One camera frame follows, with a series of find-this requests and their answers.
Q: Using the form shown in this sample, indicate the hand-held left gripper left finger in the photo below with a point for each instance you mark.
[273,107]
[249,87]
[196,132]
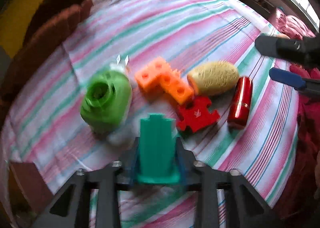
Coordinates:
[131,168]

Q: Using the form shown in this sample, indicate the red lipstick tube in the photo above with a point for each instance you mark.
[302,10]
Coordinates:
[240,100]

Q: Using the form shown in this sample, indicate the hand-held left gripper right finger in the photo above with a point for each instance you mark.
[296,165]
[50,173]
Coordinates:
[182,163]

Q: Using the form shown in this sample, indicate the red cloth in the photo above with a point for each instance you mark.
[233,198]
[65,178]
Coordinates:
[307,123]

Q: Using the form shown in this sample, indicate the toy potato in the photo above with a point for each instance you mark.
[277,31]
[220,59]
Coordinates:
[215,78]

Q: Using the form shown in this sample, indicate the green round plastic toy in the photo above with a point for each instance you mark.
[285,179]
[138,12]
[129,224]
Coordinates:
[105,100]

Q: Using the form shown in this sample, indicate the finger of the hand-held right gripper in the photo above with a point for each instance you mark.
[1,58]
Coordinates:
[287,78]
[267,45]

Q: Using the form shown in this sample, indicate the grey yellow blue headboard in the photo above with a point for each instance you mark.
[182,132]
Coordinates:
[20,13]

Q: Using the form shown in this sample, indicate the red puzzle piece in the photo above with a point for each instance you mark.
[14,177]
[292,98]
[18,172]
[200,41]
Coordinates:
[197,115]

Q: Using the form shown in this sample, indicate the teal plastic toy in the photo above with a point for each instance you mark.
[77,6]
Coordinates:
[156,148]

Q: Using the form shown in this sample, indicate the orange holed building block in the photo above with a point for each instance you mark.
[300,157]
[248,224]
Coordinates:
[152,75]

